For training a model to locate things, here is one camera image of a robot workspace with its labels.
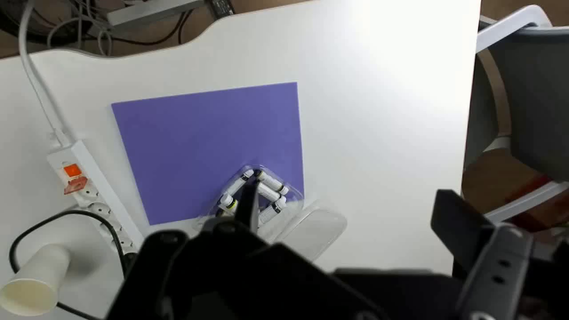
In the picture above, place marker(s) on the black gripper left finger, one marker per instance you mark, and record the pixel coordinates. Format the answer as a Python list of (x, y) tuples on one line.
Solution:
[(255, 207)]

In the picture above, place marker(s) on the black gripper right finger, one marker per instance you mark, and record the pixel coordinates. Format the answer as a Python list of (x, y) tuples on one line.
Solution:
[(459, 228)]

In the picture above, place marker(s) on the white bottle green band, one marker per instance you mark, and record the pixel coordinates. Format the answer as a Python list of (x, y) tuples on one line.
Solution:
[(280, 205)]

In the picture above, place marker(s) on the white bottle dark band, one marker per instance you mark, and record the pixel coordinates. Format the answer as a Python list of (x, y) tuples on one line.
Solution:
[(235, 189)]

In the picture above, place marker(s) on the white bottle yellow black bands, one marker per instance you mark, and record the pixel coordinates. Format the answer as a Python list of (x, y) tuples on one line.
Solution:
[(273, 182)]

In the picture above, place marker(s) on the clear plastic box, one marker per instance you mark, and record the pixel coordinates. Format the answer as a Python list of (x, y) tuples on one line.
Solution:
[(290, 189)]

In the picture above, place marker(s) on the clear plastic box lid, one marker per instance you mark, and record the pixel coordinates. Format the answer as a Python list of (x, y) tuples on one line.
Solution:
[(314, 228)]

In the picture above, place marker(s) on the purple paper sheet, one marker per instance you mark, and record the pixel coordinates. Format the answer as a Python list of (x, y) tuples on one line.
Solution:
[(202, 148)]

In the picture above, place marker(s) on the white power strip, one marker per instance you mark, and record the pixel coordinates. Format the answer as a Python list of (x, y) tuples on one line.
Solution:
[(82, 184)]

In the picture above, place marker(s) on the grey metal bar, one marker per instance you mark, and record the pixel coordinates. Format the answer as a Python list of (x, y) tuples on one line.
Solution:
[(152, 11)]

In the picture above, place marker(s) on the white paper cup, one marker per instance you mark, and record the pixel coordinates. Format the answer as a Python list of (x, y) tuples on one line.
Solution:
[(36, 281)]

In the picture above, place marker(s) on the grey chair white frame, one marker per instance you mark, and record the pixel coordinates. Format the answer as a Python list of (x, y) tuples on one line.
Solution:
[(534, 100)]

